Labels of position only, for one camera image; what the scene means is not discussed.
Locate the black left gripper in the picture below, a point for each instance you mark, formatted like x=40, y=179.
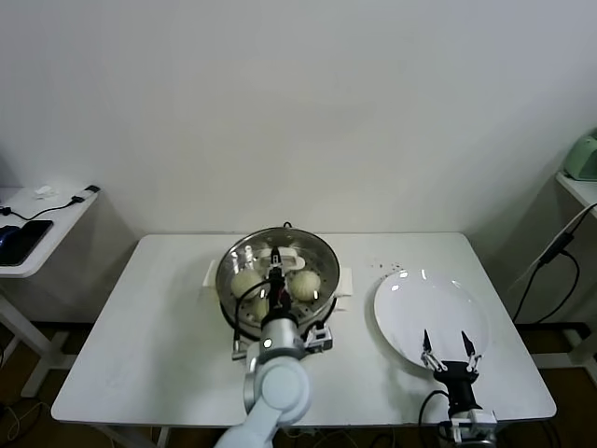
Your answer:
x=281, y=301

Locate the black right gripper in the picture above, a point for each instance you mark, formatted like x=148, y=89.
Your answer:
x=457, y=385

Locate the round glass pot lid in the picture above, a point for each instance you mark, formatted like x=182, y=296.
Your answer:
x=294, y=256

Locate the white steamed baozi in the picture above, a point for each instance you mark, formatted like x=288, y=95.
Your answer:
x=259, y=310
x=305, y=285
x=245, y=284

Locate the stainless steel steamer basket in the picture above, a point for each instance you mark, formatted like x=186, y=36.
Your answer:
x=227, y=313

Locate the steel steamer pot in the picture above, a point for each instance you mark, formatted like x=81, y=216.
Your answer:
x=346, y=282

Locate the large white plate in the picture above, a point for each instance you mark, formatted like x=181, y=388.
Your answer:
x=420, y=303

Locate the dark crumbs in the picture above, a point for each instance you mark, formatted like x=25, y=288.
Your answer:
x=387, y=267

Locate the white flat strip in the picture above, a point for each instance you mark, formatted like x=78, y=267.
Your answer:
x=536, y=266

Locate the white shelf table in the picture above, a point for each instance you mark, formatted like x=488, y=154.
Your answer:
x=578, y=186

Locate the white side table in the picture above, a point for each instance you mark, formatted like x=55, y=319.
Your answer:
x=56, y=207

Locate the pale green appliance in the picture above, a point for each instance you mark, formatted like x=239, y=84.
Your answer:
x=583, y=158

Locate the small white plastic object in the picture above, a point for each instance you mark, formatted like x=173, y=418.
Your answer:
x=45, y=191

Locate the small blue device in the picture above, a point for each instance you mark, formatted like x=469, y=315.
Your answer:
x=5, y=238

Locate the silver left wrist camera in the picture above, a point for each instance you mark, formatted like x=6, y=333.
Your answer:
x=319, y=337

